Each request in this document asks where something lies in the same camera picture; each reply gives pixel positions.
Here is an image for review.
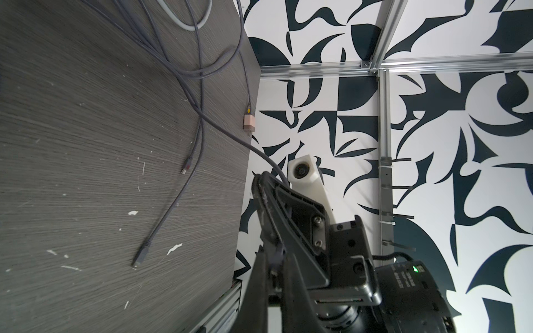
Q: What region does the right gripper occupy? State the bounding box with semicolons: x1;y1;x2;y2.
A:
251;171;381;308

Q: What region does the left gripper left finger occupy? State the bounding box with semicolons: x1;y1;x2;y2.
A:
230;253;269;333

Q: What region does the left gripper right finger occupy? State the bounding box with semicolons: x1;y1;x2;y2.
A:
280;255;324;332

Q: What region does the dark usb cable yellow charger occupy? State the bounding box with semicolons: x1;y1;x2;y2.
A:
82;0;292;188

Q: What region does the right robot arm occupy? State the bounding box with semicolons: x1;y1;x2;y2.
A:
234;172;456;332

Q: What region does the black wall hook rack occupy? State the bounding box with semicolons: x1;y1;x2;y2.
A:
378;156;415;255

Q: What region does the dark usb cable green charger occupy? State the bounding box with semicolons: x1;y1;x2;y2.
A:
113;1;213;269

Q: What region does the dark usb cable pink charger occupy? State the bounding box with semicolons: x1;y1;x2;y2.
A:
178;1;260;179

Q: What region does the grey power strip cord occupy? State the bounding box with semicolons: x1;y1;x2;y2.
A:
155;0;213;32

